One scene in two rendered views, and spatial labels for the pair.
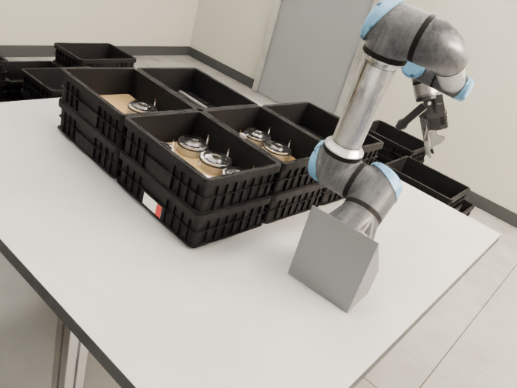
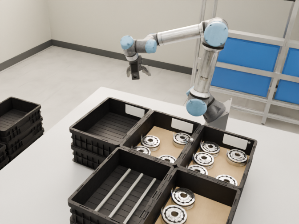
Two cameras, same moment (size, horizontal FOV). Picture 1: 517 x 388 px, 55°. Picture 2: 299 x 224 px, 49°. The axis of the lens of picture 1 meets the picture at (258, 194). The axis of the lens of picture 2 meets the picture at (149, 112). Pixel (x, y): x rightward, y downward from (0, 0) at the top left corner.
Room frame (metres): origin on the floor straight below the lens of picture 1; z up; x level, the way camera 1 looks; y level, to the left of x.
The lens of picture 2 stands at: (1.99, 1.34, 1.90)
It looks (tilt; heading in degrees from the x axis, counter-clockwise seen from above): 32 degrees down; 257
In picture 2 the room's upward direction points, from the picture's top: 4 degrees clockwise
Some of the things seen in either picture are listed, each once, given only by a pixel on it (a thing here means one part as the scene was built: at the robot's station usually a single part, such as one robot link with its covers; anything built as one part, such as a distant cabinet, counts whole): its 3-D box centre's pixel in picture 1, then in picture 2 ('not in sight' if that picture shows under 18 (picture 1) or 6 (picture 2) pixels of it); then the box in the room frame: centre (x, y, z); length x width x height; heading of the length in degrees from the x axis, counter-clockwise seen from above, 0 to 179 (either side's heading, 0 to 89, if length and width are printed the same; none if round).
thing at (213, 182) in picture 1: (202, 144); (219, 154); (1.36, 0.20, 0.92); 0.40 x 0.30 x 0.02; 53
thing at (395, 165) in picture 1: (411, 211); (12, 137); (2.54, -0.84, 0.37); 0.40 x 0.30 x 0.45; 57
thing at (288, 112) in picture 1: (318, 138); (112, 127); (1.84, -0.16, 0.87); 0.40 x 0.30 x 0.11; 53
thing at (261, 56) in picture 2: not in sight; (236, 65); (0.43, -1.52, 0.60); 0.72 x 0.03 x 0.56; 147
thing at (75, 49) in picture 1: (92, 85); not in sight; (2.98, 1.20, 0.37); 0.40 x 0.30 x 0.45; 147
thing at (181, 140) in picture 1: (193, 142); (196, 172); (1.48, 0.25, 0.86); 0.10 x 0.10 x 0.01
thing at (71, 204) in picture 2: (197, 88); (124, 184); (1.84, 0.34, 0.92); 0.40 x 0.30 x 0.02; 53
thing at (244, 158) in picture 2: not in sight; (237, 155); (1.24, 0.16, 0.86); 0.10 x 0.10 x 0.01
